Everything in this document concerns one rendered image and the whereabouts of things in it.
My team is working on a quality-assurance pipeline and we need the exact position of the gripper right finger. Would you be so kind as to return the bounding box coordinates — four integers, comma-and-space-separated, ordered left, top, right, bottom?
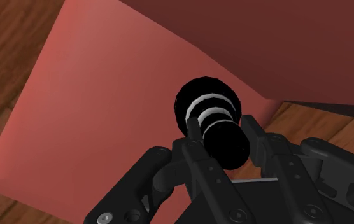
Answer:
240, 114, 354, 224

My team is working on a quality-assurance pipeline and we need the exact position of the black cylinder with white rings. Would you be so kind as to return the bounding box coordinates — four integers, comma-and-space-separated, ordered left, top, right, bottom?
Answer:
173, 76, 251, 171

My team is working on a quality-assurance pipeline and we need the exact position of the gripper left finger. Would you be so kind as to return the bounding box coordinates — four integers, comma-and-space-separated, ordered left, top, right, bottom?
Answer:
83, 117, 257, 224

